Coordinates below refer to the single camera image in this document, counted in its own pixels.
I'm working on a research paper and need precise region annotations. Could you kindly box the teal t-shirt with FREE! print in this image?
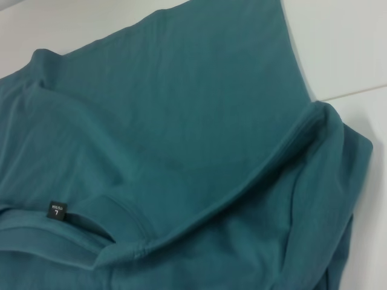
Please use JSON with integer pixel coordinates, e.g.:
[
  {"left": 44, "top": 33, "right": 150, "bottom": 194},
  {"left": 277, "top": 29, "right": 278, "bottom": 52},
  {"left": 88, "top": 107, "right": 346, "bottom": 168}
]
[{"left": 0, "top": 0, "right": 374, "bottom": 290}]

